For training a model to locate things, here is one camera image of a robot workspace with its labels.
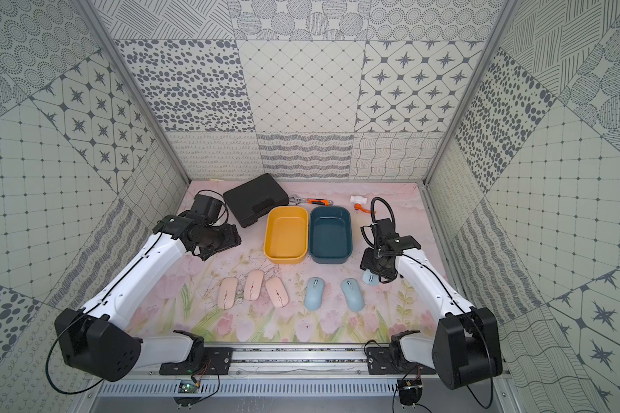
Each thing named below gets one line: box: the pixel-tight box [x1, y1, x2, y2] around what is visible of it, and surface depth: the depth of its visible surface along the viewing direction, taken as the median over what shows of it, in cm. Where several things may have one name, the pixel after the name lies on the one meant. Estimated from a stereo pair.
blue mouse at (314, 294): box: [303, 276, 326, 312], surface depth 87 cm
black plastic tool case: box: [223, 172, 290, 229], surface depth 113 cm
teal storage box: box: [308, 206, 354, 265], surface depth 103 cm
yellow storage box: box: [263, 205, 310, 266], surface depth 103 cm
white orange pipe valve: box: [349, 195, 378, 215], surface depth 113 cm
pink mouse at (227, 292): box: [217, 277, 239, 310], surface depth 88 cm
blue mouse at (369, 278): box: [361, 268, 380, 286], surface depth 81 cm
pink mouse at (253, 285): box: [243, 269, 265, 302], surface depth 89 cm
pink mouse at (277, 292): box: [265, 276, 290, 309], surface depth 88 cm
